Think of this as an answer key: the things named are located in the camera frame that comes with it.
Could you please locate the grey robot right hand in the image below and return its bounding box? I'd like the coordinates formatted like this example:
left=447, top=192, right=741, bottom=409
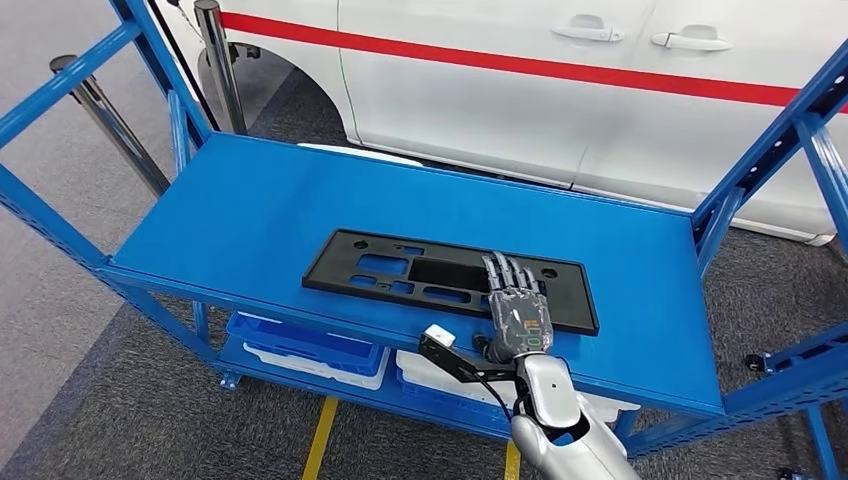
left=471, top=251, right=556, bottom=366

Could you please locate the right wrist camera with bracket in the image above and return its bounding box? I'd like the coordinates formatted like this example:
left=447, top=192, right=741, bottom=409
left=417, top=323, right=521, bottom=387

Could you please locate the white car red stripe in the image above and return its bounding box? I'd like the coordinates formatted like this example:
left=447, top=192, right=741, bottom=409
left=153, top=0, right=848, bottom=248

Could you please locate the blue wheeled rack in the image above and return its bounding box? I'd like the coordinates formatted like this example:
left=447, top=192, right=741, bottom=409
left=743, top=323, right=848, bottom=480

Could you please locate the black plastic panel part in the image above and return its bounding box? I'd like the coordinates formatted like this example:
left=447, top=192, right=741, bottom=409
left=301, top=228, right=601, bottom=337

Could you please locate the chrome stanchion post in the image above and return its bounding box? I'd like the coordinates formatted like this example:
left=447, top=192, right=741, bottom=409
left=49, top=54, right=172, bottom=199
left=193, top=0, right=248, bottom=136

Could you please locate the blue metal shelf rack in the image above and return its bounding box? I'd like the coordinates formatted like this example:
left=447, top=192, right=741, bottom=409
left=0, top=0, right=848, bottom=460

